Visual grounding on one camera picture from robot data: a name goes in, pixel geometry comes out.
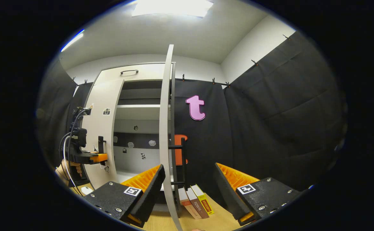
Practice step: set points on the ceiling light panel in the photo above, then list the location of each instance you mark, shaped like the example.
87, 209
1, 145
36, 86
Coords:
172, 7

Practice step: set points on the orange book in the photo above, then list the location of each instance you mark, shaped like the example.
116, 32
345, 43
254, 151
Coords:
190, 208

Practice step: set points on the white cabinet shelf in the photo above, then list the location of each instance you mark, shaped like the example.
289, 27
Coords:
139, 112

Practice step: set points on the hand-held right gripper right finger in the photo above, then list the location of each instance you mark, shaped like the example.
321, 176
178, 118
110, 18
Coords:
227, 189

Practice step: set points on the white double-door shoe cabinet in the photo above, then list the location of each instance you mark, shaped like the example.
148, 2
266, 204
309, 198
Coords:
148, 71

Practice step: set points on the ceiling strip light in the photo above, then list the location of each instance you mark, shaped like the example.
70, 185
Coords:
73, 40

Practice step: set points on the white shoe cabinet door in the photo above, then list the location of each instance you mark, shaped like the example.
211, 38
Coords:
102, 93
164, 128

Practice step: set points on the black backdrop cloth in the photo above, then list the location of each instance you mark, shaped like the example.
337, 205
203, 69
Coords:
270, 112

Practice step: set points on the white lidded cup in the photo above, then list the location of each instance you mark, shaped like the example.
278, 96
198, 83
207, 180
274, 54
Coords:
86, 190

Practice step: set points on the yellow book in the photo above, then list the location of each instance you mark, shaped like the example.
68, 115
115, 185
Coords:
206, 202

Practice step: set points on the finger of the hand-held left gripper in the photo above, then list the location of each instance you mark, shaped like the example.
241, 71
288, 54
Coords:
98, 157

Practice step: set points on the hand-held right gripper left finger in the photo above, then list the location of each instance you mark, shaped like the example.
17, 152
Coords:
151, 192

